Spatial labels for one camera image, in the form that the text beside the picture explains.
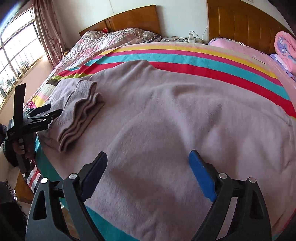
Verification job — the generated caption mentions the lilac sweatpants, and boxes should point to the lilac sweatpants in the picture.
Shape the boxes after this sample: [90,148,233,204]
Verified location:
[38,61,295,240]

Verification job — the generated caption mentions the person's left hand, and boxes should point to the person's left hand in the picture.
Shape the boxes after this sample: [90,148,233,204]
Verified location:
[13,133,37,161]

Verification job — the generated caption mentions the plaid checked bed sheet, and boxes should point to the plaid checked bed sheet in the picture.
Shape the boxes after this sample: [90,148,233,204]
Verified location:
[24,166,42,194]

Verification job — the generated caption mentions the window with metal bars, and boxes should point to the window with metal bars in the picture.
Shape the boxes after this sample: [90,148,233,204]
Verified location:
[0,8,45,105]

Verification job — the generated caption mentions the pink floral curtain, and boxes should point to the pink floral curtain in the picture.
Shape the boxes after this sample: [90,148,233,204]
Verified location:
[32,0,66,68]

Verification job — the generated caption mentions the floral quilt on left bed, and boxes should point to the floral quilt on left bed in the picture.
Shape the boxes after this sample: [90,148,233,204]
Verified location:
[23,28,162,109]

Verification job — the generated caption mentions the rainbow striped sheet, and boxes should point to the rainbow striped sheet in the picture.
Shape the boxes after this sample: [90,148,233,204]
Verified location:
[36,43,295,240]

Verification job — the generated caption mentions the left wooden headboard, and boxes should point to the left wooden headboard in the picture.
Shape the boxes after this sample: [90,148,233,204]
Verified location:
[79,4,162,37]

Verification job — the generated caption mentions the wooden headboard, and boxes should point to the wooden headboard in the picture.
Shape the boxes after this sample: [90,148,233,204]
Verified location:
[207,0,292,54]
[79,4,162,37]

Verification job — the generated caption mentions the pink bedspread on right bed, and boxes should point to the pink bedspread on right bed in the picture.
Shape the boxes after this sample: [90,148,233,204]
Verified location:
[208,37,296,98]

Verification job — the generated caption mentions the nightstand with floral cover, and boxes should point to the nightstand with floral cover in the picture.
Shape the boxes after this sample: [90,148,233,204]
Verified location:
[160,36,208,45]

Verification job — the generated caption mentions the white power strip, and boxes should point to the white power strip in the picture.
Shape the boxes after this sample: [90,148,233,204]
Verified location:
[188,33,196,43]

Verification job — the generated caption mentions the rolled pink floral blanket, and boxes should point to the rolled pink floral blanket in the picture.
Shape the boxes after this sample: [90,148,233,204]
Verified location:
[269,31,296,79]

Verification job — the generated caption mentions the right wooden headboard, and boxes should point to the right wooden headboard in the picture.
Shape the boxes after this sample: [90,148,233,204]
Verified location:
[207,0,292,54]

